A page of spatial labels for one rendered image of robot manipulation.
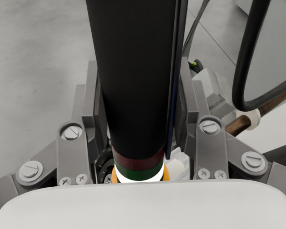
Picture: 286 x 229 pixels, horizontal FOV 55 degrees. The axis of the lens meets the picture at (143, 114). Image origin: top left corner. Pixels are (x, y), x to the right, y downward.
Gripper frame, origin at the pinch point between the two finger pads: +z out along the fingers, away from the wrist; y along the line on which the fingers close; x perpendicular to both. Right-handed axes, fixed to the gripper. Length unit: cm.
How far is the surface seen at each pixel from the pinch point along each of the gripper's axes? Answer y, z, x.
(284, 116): 28.2, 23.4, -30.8
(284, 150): 15.9, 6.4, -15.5
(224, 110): 20, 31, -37
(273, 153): 15.0, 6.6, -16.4
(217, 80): 19, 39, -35
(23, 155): -80, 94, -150
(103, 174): -5.9, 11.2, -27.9
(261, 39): 71, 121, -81
